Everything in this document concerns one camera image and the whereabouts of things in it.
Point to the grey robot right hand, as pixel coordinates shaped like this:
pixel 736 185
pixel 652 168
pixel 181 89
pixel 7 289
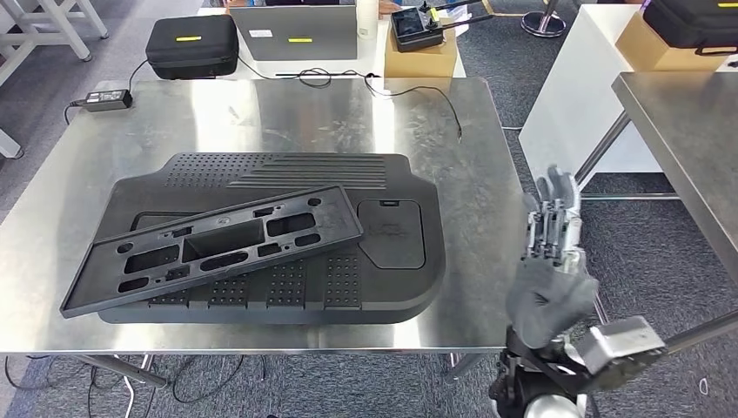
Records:
pixel 548 288

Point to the black plastic frame part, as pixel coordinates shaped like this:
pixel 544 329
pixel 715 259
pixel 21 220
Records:
pixel 230 248

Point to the stainless steel workbench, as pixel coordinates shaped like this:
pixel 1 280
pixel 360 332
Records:
pixel 490 231

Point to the large black engine cover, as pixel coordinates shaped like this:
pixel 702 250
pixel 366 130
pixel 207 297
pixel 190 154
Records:
pixel 392 288

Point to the white cabinet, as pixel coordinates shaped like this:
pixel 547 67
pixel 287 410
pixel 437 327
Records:
pixel 576 115

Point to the white zip tie loop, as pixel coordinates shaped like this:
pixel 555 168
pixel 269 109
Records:
pixel 703 386

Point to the stainless steel table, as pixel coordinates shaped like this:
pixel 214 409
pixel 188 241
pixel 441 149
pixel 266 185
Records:
pixel 692 144

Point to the brown cardboard box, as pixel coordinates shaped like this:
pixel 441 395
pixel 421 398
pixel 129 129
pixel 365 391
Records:
pixel 421 60
pixel 646 49

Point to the chrome stanchion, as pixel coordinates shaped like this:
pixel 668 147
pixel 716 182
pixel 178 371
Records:
pixel 542 23

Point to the black handheld device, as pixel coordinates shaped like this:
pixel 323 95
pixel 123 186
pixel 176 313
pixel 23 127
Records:
pixel 415 29

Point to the black bag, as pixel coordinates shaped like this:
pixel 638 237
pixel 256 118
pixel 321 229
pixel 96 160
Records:
pixel 692 23

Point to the grey laptop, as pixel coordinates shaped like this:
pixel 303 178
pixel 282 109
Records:
pixel 294 32

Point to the black zip case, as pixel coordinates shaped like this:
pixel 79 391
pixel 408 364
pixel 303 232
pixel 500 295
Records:
pixel 193 46

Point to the black power adapter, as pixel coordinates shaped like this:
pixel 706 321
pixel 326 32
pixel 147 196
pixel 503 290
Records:
pixel 106 99

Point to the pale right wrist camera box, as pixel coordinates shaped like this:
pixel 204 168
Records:
pixel 620 343

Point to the white frame table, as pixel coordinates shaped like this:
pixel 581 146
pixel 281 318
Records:
pixel 34 34

